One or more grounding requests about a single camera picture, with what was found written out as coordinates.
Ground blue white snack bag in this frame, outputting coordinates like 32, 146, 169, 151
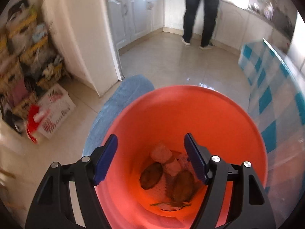
150, 202, 192, 212

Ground blue floor mat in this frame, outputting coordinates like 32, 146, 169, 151
82, 75, 155, 156

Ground white blue plastic bottle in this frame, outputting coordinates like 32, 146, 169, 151
150, 144, 182, 177

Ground white refrigerator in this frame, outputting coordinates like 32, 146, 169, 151
42, 0, 122, 96

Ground blue white checkered tablecloth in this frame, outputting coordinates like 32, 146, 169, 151
238, 39, 304, 227

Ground person in dark clothes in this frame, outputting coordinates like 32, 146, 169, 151
179, 0, 221, 51

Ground orange plastic trash bucket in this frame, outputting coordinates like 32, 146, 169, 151
96, 85, 268, 228

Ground white lower kitchen cabinets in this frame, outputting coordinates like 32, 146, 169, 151
108, 0, 291, 53

